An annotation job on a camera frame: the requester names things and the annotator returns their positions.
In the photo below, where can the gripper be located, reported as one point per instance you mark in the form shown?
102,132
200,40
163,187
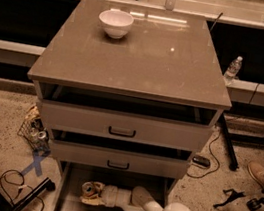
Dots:
110,195

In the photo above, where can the orange soda can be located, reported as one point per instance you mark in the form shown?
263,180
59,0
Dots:
88,189

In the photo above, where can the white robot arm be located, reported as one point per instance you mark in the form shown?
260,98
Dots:
138,199

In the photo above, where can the bottom open grey drawer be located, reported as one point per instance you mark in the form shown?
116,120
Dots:
75,175

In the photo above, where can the middle grey drawer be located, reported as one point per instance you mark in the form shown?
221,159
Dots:
120,155

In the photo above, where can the top grey drawer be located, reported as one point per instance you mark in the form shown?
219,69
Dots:
124,126

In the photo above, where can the grey drawer cabinet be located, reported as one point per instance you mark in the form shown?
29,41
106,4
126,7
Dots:
164,67

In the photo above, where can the blue tape cross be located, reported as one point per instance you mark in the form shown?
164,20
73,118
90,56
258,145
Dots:
38,157

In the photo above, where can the black power adapter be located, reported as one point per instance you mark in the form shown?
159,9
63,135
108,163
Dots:
202,161

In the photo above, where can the black table leg right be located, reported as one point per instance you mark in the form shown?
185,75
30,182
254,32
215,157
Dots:
233,165

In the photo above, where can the black chair base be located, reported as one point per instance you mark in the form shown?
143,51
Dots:
253,204

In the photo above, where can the brown shoe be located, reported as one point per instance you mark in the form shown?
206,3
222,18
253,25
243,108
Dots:
257,172

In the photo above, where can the white ceramic bowl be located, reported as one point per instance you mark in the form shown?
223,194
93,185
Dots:
116,23

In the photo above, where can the clear plastic water bottle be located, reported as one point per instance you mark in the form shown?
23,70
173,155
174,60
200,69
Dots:
232,70

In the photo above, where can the wire basket with jars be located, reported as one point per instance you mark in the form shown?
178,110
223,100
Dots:
33,131

